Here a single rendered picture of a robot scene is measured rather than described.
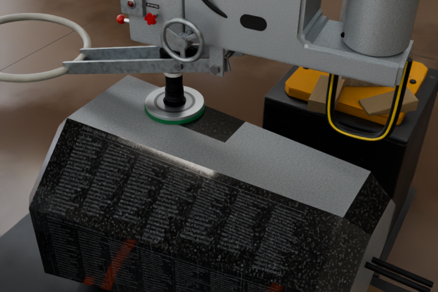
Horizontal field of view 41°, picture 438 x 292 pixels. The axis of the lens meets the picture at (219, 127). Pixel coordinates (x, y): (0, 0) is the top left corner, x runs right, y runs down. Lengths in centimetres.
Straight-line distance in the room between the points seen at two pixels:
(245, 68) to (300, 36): 237
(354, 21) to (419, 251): 153
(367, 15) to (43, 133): 236
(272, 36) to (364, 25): 27
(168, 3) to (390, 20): 65
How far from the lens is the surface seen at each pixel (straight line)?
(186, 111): 207
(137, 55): 218
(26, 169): 331
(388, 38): 164
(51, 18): 259
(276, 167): 189
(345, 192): 183
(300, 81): 245
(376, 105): 234
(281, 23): 169
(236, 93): 378
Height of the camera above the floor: 206
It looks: 36 degrees down
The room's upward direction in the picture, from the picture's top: 1 degrees clockwise
